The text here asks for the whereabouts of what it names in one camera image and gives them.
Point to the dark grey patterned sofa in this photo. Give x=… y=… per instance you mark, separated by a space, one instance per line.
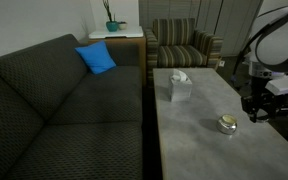
x=84 y=103

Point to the white wall outlet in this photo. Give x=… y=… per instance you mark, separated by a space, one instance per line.
x=221 y=63

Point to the striped armchair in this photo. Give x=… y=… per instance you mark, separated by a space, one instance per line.
x=180 y=55

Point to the blue cushion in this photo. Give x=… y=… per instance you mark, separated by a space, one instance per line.
x=96 y=58

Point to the flat white board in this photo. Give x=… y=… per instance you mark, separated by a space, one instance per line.
x=117 y=33

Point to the wooden side table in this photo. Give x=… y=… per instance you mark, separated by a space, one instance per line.
x=127 y=42

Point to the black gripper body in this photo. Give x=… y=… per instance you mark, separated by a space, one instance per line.
x=260 y=88

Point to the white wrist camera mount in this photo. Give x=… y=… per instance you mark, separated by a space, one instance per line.
x=285 y=84

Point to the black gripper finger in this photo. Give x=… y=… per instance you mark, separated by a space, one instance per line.
x=252 y=106
x=272 y=106

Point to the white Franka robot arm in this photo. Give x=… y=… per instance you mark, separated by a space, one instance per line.
x=284 y=43

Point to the plant in teal pot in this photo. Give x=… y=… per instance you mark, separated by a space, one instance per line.
x=111 y=26

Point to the small pale plant pot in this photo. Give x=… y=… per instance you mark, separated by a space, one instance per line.
x=122 y=25

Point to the glass jar candle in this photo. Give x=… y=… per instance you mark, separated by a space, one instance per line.
x=226 y=125

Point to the grey tissue box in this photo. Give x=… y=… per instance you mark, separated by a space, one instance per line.
x=180 y=90

